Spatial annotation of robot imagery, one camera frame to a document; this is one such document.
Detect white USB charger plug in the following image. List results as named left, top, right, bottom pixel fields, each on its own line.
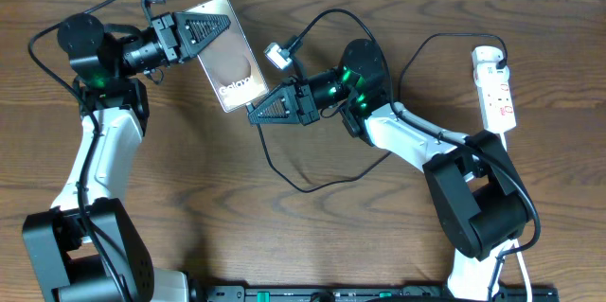
left=472, top=45, right=509, bottom=76

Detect white power strip cord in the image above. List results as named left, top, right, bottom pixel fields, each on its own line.
left=498, top=131, right=534, bottom=302

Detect white power strip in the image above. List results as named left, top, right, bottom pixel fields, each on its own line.
left=473, top=62, right=516, bottom=133

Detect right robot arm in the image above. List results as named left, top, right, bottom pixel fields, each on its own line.
left=248, top=37, right=539, bottom=301

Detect black USB charging cable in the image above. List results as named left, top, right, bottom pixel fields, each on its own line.
left=244, top=32, right=509, bottom=194

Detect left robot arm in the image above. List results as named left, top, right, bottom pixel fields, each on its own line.
left=22, top=11, right=231, bottom=301

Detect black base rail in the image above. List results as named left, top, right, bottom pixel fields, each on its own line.
left=205, top=282, right=560, bottom=302

